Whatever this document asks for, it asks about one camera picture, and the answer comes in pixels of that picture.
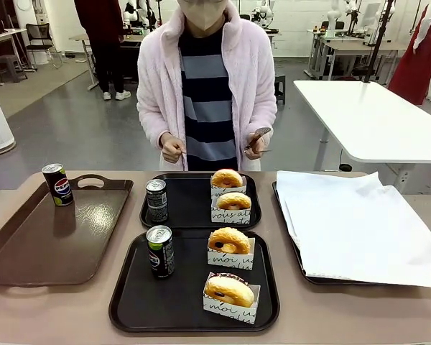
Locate person's right hand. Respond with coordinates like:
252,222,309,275
160,132,187,165

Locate person's left hand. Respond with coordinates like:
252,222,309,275
244,134,267,162

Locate metal perforated serving tongs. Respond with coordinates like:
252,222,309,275
243,126,273,154

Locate red frosted donut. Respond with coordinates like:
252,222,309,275
210,168,244,189

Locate black Pepsi can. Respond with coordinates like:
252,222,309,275
146,225,176,279
41,163,75,208
145,178,170,224

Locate white paper donut box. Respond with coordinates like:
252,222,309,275
210,184,248,203

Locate chocolate sprinkle donut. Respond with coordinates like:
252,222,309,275
203,272,255,308

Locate person's left forearm pink sleeve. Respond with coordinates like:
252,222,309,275
249,86,278,143

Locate person's right forearm pink sleeve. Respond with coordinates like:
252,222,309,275
136,86,182,141

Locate black plastic serving tray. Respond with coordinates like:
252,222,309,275
139,172,262,230
108,229,281,334

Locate dark stool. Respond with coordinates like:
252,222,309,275
274,73,287,106

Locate person in pink fleece jacket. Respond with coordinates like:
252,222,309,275
136,0,278,173

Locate black tray under paper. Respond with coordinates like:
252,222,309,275
272,180,381,287

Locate white folding table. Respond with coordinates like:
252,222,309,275
293,79,431,195

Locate large white paper sheet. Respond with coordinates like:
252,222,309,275
275,170,431,289

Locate background person in dark clothes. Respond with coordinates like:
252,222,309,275
73,0,132,101

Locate background workbench with robots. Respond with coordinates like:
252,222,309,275
306,27,411,81

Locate black office chair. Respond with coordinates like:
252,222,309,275
24,22,60,70

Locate grey stool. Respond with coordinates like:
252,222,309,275
0,53,29,84

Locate mannequin in red dress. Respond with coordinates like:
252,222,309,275
387,0,431,108

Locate brown tray with handles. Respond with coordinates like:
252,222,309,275
0,174,134,290

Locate black camera stand pole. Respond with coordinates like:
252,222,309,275
364,0,397,84

